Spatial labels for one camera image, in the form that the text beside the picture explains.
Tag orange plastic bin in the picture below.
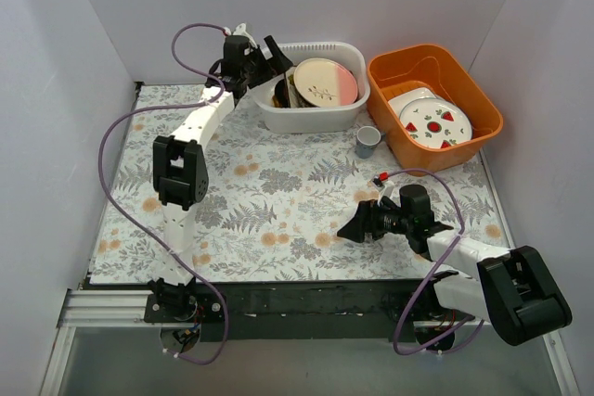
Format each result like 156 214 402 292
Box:
367 44 503 172

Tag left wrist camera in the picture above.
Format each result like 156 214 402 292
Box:
224 22 258 49

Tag watermelon pattern round plate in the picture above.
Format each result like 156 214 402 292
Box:
399 98 473 149

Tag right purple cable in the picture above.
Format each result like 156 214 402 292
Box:
384 168 486 356

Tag white plastic bin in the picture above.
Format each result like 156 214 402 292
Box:
249 42 370 134

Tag black floral square plate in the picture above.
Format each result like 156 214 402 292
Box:
292 69 358 108

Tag square dark rimmed plate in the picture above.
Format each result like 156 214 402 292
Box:
284 73 299 109

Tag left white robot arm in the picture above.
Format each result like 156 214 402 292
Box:
149 34 293 322

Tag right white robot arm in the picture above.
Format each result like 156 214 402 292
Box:
337 185 573 346

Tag yellow dotted scalloped plate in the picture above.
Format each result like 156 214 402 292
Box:
272 95 283 109

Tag small grey white cup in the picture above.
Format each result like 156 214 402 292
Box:
355 126 385 160

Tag white plate in orange bin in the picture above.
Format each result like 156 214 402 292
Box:
388 87 438 118

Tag pink round plate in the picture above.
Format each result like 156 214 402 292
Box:
293 57 358 108

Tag floral patterned table mat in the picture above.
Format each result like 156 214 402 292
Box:
89 83 518 285

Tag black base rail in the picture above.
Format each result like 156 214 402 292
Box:
59 277 558 341

